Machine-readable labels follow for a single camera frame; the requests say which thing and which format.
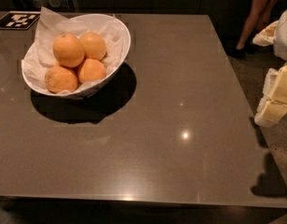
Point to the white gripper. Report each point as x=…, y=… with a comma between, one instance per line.
x=283, y=36

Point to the orange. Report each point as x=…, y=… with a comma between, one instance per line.
x=90, y=70
x=68, y=50
x=58, y=79
x=94, y=45

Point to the person's bare legs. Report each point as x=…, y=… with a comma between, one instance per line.
x=257, y=20

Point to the white paper liner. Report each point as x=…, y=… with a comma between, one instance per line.
x=53, y=24

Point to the black white fiducial marker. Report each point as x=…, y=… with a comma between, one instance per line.
x=18, y=20

